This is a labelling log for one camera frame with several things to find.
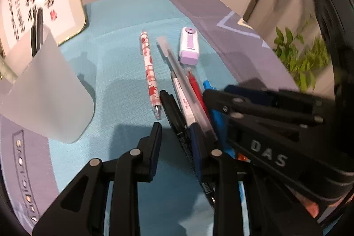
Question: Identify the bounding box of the green plant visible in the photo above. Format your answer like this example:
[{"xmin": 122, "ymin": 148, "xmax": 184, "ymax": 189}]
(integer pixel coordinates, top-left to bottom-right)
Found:
[{"xmin": 272, "ymin": 15, "xmax": 332, "ymax": 93}]

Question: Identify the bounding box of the red white patterned pen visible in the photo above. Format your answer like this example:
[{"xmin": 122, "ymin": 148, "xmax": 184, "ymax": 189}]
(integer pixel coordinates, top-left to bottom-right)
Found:
[{"xmin": 140, "ymin": 30, "xmax": 162, "ymax": 120}]

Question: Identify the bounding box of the clear plastic pen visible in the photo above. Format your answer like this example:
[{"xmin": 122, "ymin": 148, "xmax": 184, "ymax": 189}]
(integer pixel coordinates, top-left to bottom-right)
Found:
[{"xmin": 156, "ymin": 36, "xmax": 219, "ymax": 144}]

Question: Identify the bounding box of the black marker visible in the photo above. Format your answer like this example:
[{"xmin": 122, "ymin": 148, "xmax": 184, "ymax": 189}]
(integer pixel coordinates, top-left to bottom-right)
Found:
[{"xmin": 159, "ymin": 89, "xmax": 217, "ymax": 210}]

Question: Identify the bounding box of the black curved frame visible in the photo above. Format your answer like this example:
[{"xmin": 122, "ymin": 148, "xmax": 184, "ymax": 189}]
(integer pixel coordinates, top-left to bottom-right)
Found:
[{"xmin": 277, "ymin": 0, "xmax": 354, "ymax": 115}]

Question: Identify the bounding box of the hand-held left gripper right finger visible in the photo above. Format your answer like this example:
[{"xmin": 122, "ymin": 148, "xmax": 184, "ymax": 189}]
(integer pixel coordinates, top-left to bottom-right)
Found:
[{"xmin": 189, "ymin": 123, "xmax": 323, "ymax": 236}]

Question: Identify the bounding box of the blue pen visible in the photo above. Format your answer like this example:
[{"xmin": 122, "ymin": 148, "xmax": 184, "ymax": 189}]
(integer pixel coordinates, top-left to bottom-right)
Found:
[{"xmin": 202, "ymin": 80, "xmax": 235, "ymax": 159}]

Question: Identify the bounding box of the translucent white cup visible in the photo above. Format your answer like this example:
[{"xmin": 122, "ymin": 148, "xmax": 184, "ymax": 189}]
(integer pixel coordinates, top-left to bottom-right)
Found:
[{"xmin": 0, "ymin": 24, "xmax": 96, "ymax": 145}]

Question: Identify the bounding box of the black pen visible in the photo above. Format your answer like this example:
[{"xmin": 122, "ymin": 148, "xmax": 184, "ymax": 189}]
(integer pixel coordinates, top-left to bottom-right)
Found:
[{"xmin": 32, "ymin": 8, "xmax": 45, "ymax": 58}]

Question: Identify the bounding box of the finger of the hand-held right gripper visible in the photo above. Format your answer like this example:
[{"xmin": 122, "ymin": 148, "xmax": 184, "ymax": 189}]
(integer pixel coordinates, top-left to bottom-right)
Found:
[
  {"xmin": 203, "ymin": 89, "xmax": 324, "ymax": 142},
  {"xmin": 224, "ymin": 85, "xmax": 336, "ymax": 115}
]

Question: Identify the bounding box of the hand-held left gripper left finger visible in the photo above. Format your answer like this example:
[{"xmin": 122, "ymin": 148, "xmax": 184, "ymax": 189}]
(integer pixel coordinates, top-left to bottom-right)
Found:
[{"xmin": 32, "ymin": 122, "xmax": 163, "ymax": 236}]

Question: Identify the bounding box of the blue and purple desk mat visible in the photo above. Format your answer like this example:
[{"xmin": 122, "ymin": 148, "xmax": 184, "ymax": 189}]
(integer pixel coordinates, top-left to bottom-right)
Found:
[{"xmin": 0, "ymin": 0, "xmax": 305, "ymax": 236}]

